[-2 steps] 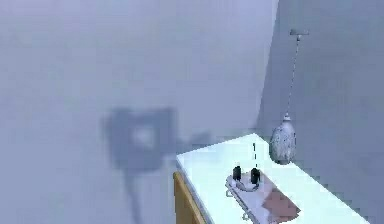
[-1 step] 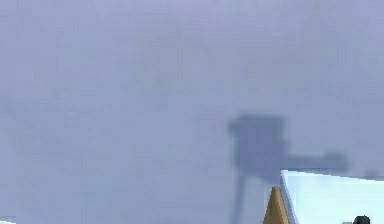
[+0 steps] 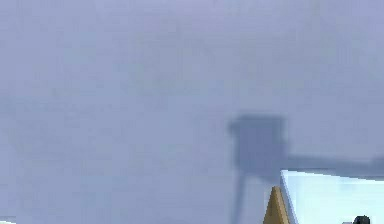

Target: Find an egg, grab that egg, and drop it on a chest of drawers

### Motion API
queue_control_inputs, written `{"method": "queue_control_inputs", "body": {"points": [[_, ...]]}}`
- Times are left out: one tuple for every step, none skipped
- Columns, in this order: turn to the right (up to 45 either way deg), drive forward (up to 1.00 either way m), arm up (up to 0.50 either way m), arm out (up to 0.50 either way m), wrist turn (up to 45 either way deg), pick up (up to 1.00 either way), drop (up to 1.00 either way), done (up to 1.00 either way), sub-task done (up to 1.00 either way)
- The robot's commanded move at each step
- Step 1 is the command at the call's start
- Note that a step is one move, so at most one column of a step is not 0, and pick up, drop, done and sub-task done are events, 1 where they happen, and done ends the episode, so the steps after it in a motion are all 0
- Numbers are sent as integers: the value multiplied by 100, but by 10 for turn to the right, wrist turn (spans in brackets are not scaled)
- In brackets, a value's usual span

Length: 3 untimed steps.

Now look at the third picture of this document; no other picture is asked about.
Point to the small black object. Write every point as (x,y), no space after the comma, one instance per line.
(362,220)

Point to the white table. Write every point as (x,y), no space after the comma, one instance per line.
(333,200)

